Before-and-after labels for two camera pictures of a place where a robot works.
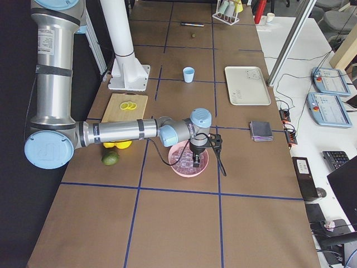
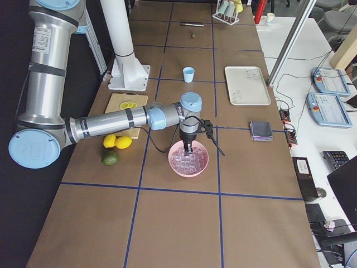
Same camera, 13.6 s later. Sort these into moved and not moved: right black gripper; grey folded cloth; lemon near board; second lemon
Moved: right black gripper
Not moved: lemon near board; grey folded cloth; second lemon
